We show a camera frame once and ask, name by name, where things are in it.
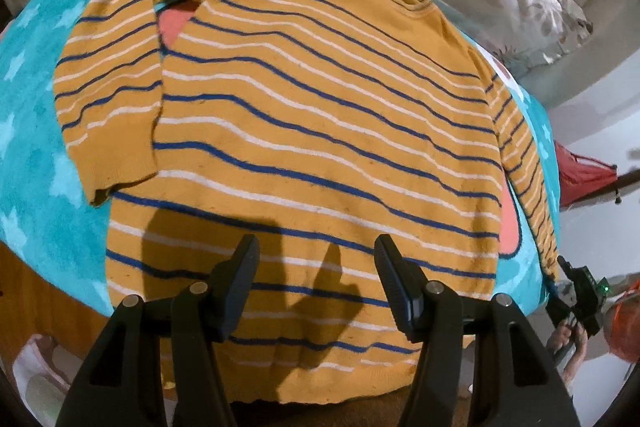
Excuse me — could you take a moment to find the yellow striped knit sweater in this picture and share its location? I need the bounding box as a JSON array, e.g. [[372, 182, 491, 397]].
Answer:
[[53, 0, 559, 404]]

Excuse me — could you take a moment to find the red plastic bag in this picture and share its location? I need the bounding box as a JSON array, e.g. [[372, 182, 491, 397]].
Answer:
[[554, 141, 618, 208]]

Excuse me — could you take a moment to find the person's right hand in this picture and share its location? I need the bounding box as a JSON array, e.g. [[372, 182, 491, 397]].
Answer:
[[547, 319, 588, 388]]

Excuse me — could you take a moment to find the turquoise cartoon fleece blanket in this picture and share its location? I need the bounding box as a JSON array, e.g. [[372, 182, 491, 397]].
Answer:
[[1, 0, 560, 317]]

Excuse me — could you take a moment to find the orange round object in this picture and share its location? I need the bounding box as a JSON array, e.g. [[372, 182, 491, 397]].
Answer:
[[604, 282, 640, 364]]

